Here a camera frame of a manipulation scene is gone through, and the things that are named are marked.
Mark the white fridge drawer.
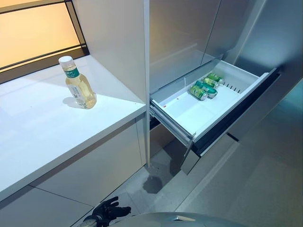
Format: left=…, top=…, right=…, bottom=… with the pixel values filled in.
left=149, top=59, right=282, bottom=175

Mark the silver robot torso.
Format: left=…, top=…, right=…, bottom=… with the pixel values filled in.
left=111, top=211, right=258, bottom=227

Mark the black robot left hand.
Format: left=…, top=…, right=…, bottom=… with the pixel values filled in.
left=92, top=196, right=132, bottom=223

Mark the lit orange window panel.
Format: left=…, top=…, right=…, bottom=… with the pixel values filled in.
left=0, top=0, right=89, bottom=85

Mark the tall white cabinet panel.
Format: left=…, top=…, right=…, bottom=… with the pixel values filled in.
left=72, top=0, right=151, bottom=168

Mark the stainless steel fridge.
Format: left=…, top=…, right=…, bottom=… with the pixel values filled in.
left=149, top=0, right=303, bottom=175

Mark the yellow tea drink bottle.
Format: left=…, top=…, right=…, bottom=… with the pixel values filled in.
left=58, top=56, right=98, bottom=110

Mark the green drink can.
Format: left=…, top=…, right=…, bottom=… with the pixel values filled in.
left=189, top=85, right=209, bottom=101
left=204, top=72, right=225, bottom=89
left=195, top=79, right=218, bottom=98

